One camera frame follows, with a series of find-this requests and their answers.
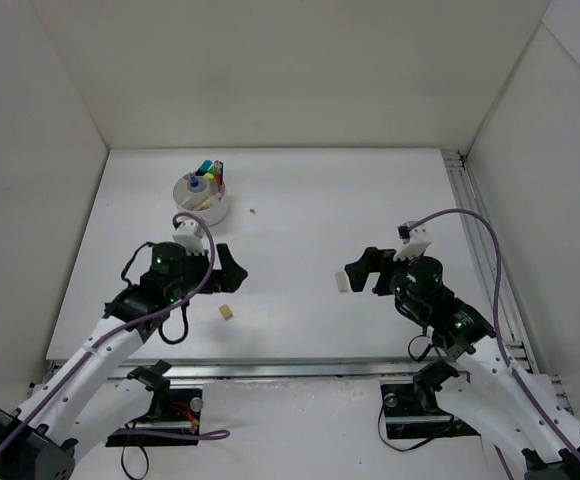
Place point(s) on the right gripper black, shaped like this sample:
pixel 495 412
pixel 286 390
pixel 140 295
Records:
pixel 383 273

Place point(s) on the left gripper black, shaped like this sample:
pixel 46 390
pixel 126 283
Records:
pixel 215 275

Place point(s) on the orange highlighter stick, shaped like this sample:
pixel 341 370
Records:
pixel 209 202

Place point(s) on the small glue bottle blue cap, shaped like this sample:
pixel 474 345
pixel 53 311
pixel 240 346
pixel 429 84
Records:
pixel 193 183

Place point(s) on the black highlighter blue cap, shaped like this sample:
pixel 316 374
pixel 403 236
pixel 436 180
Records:
pixel 204 167

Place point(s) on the red gel pen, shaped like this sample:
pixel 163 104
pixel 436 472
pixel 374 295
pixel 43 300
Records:
pixel 219 189

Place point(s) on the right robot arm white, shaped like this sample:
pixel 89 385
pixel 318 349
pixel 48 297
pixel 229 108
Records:
pixel 479 381

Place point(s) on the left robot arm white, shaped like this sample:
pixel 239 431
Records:
pixel 48 434

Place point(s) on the beige eraser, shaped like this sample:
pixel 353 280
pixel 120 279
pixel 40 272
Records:
pixel 341 282

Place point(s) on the tan eraser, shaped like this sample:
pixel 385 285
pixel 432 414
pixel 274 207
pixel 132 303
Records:
pixel 226 312

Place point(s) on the white round desk organizer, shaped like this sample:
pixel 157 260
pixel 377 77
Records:
pixel 211 216

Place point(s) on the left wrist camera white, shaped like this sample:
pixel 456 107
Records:
pixel 189 234

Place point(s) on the aluminium rail front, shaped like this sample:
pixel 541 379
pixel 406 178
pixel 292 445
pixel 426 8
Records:
pixel 292 369

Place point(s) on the aluminium rail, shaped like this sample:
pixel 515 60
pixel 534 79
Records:
pixel 292 369
pixel 493 279

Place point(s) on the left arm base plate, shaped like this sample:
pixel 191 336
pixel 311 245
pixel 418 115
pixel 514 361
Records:
pixel 176 424

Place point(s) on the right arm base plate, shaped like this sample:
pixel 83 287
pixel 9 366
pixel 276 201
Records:
pixel 403 418

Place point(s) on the aluminium rail right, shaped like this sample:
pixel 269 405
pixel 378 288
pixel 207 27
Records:
pixel 493 279

